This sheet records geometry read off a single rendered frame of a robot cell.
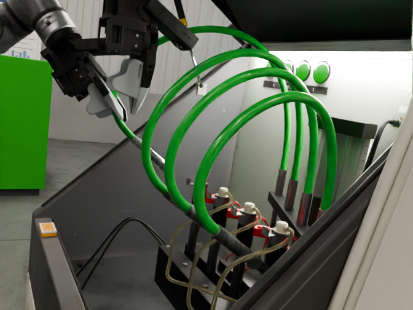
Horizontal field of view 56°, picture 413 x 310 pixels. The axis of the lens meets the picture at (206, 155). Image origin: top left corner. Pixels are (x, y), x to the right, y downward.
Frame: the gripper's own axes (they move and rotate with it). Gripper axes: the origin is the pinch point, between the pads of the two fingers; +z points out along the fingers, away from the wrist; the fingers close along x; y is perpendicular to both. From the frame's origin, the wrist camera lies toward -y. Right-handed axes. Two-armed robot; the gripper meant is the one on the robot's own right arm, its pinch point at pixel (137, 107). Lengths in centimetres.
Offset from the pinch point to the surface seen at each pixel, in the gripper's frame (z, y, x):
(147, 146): 4.9, 1.5, 10.3
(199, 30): -15.7, -13.1, -6.3
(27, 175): 105, -16, -326
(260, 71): -8.6, -11.2, 18.3
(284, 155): 6.9, -33.4, 2.1
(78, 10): -93, -109, -640
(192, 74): -6.8, -4.4, 10.3
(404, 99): -8.2, -41.6, 20.9
